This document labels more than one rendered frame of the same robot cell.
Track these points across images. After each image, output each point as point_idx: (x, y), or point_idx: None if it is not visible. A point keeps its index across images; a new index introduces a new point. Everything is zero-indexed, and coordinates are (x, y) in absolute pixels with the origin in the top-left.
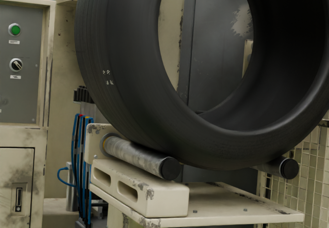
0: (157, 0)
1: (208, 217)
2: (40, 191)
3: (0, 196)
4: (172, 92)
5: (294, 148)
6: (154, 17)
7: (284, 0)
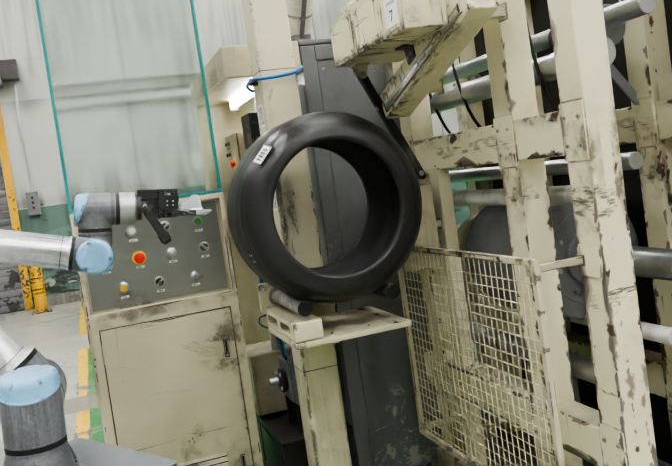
0: (271, 205)
1: (339, 335)
2: (241, 338)
3: (212, 348)
4: (293, 260)
5: (416, 270)
6: (271, 216)
7: (380, 165)
